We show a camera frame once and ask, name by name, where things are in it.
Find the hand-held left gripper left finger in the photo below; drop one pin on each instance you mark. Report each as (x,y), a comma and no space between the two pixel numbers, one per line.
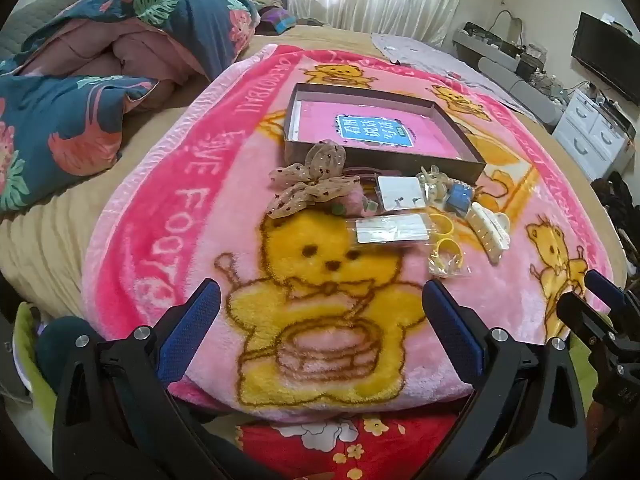
(192,330)

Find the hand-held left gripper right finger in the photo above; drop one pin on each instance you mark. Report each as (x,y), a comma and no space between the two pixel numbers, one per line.
(450,332)

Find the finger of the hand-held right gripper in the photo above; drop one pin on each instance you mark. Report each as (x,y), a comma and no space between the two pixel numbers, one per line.
(585,317)
(610,287)

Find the yellow rings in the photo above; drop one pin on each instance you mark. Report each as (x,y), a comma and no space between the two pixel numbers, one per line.
(445,247)

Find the white hair claw clip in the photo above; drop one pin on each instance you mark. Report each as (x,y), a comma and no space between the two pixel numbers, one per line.
(487,232)

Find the clear packet with white card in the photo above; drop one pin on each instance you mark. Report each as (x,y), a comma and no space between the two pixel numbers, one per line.
(395,230)

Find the small blue box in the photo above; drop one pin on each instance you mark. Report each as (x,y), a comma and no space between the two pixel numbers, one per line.
(457,199)

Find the grey shallow cardboard box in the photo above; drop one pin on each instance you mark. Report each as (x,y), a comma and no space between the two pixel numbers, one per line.
(390,152)

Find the dark clothes pile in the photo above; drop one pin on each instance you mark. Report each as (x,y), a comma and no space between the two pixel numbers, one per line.
(617,200)

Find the pink bear printed blanket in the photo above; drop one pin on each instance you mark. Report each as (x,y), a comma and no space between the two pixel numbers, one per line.
(165,240)

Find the red floral cloth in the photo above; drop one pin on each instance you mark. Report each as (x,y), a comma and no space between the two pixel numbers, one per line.
(350,445)

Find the white earring card in bag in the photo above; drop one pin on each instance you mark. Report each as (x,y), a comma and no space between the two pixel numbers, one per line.
(400,190)

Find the clear plastic hair claw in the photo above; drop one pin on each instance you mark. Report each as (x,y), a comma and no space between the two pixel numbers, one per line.
(430,180)

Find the white drawer cabinet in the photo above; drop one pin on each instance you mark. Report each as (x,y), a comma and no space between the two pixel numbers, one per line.
(590,135)

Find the green cloth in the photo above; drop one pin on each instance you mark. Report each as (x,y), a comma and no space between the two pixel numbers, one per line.
(30,340)

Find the tan bed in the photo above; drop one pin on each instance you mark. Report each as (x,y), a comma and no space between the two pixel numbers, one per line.
(50,245)

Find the dark maroon hair clip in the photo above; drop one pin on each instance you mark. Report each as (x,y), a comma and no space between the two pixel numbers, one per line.
(362,175)

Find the black flat television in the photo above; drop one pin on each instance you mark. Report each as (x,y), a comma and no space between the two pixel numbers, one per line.
(607,57)

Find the grey shelf unit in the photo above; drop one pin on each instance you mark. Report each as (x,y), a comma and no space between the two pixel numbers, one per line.
(505,77)

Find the dark blue floral quilt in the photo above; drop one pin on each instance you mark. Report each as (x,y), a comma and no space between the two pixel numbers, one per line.
(75,125)

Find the pink book with blue label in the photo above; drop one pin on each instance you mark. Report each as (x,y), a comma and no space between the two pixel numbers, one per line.
(315,125)

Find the cluttered electronic devices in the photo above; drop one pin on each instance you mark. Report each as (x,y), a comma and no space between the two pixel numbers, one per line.
(510,47)

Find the lilac cloth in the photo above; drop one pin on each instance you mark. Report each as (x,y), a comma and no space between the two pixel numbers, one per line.
(440,60)

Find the purple striped cloth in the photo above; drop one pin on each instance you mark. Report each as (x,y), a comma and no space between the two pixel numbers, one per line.
(277,20)

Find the grey padded headboard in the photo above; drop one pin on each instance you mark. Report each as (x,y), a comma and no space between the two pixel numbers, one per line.
(30,15)

